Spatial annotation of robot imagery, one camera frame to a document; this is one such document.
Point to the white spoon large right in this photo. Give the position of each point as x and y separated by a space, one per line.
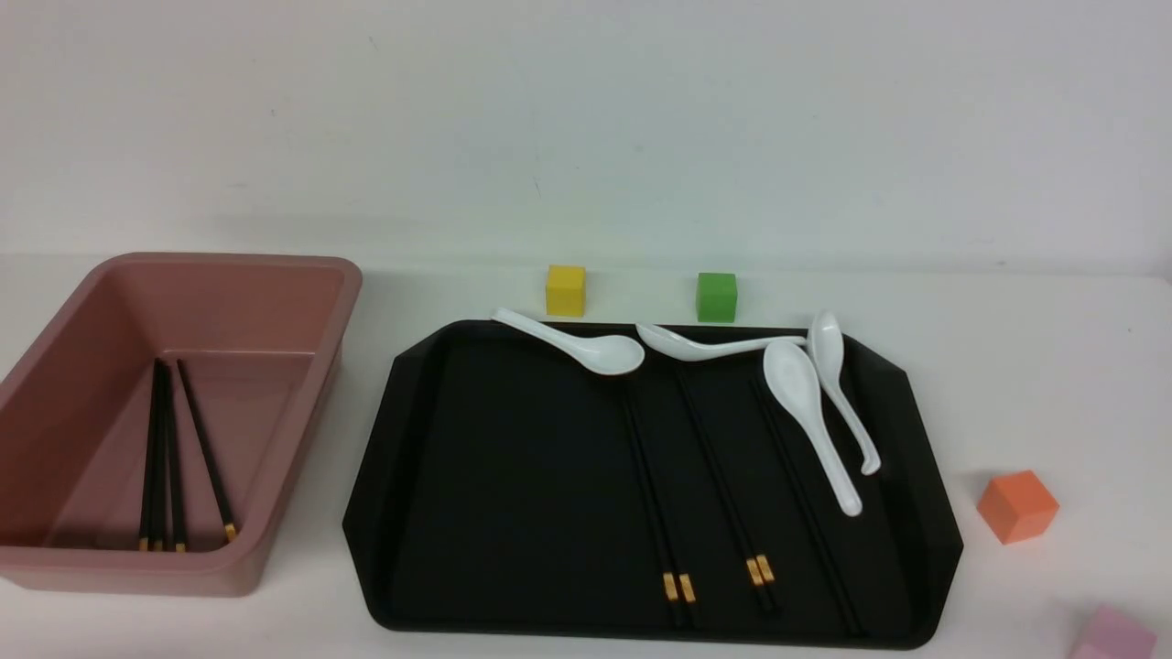
791 377

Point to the pink cube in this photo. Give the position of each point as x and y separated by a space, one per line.
1110 633

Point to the pink plastic bin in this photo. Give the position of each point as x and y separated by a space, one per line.
261 336

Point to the yellow cube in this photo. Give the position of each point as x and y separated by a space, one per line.
565 291

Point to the black plastic tray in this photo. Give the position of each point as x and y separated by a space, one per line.
498 494

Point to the black chopstick on tray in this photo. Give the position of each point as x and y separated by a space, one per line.
815 513
801 499

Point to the orange cube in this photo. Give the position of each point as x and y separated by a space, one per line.
1017 507

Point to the black chopstick gold band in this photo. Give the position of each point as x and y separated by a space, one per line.
693 617
719 485
658 526
732 494

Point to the black chopstick in bin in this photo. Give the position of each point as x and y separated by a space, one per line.
220 494
178 513
147 524
158 536

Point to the green cube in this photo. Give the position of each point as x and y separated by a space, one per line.
716 298

